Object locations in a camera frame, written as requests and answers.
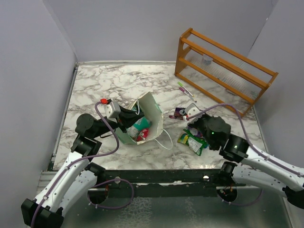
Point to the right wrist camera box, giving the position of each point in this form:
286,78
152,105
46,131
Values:
191,110

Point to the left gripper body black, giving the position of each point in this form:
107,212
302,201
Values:
122,122

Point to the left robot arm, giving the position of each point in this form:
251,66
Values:
78,174

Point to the purple snack packet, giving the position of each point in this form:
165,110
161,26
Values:
179,113

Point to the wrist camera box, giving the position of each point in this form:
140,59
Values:
112,110
191,110

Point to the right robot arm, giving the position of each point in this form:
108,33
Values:
247,164

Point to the red snack packet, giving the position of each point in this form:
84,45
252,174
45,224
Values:
142,135

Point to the orange wooden shelf rack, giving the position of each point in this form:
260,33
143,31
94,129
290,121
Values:
230,78

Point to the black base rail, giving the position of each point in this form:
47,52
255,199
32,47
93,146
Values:
159,183

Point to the green printed paper bag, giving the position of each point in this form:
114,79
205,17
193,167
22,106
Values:
150,109

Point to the magenta cap marker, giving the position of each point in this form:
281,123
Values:
184,91

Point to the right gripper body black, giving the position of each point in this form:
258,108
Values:
202,123

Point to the teal snack packet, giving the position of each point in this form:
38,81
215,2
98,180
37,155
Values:
138,126

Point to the small item on shelf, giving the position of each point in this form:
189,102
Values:
206,60

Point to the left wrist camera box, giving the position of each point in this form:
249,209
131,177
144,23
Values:
112,110

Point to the green snack packet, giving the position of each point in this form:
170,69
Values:
193,138

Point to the green cap marker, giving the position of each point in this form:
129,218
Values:
182,86

